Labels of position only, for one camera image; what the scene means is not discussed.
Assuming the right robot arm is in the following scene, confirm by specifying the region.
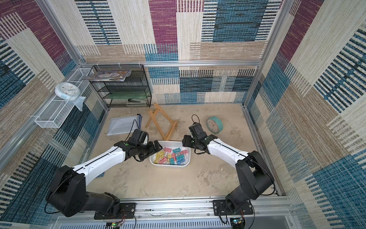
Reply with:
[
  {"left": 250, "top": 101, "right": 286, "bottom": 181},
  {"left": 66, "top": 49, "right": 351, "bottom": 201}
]
[{"left": 182, "top": 122, "right": 275, "bottom": 213}]

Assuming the black stapler on shelf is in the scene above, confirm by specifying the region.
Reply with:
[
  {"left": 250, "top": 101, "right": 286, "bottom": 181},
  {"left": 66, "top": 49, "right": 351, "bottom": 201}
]
[{"left": 128, "top": 99, "right": 146, "bottom": 104}]

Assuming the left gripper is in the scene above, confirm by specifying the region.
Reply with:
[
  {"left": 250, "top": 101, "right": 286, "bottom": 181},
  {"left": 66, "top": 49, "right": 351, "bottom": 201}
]
[{"left": 136, "top": 139, "right": 163, "bottom": 160}]

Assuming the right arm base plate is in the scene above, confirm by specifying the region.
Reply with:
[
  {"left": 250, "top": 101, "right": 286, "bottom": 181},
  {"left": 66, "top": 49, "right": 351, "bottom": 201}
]
[{"left": 212, "top": 199, "right": 254, "bottom": 216}]

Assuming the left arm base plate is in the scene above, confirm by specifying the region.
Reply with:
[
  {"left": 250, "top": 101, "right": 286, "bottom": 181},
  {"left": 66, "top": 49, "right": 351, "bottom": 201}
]
[{"left": 94, "top": 202, "right": 136, "bottom": 220}]

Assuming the green folder on shelf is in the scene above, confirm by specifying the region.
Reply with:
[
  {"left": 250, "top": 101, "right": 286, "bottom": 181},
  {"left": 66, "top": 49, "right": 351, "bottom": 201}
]
[{"left": 106, "top": 91, "right": 149, "bottom": 100}]

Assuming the black mesh shelf rack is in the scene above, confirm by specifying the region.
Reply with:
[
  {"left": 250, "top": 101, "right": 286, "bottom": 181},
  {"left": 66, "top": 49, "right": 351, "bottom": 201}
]
[{"left": 88, "top": 64, "right": 152, "bottom": 108}]

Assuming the white plastic storage box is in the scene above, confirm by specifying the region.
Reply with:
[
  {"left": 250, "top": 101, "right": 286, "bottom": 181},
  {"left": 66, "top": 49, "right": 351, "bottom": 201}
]
[{"left": 149, "top": 141, "right": 191, "bottom": 168}]

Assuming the white round wall clock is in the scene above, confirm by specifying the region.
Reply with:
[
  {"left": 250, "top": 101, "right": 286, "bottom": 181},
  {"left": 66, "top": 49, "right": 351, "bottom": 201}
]
[{"left": 54, "top": 82, "right": 81, "bottom": 101}]

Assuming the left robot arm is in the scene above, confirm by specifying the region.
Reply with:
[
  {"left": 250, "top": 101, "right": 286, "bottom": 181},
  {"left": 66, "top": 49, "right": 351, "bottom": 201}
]
[{"left": 46, "top": 129, "right": 163, "bottom": 219}]

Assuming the green round alarm clock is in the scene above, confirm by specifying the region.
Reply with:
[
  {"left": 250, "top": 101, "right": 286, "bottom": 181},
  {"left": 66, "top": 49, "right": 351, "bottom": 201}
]
[{"left": 206, "top": 116, "right": 224, "bottom": 134}]

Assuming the wooden easel stand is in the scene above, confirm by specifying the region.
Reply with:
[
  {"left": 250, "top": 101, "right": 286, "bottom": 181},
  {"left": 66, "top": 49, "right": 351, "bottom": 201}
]
[{"left": 145, "top": 103, "right": 179, "bottom": 141}]

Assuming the magazine on shelf top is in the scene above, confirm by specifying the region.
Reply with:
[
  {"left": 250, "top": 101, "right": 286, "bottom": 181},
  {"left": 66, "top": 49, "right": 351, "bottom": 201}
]
[{"left": 82, "top": 70, "right": 132, "bottom": 82}]

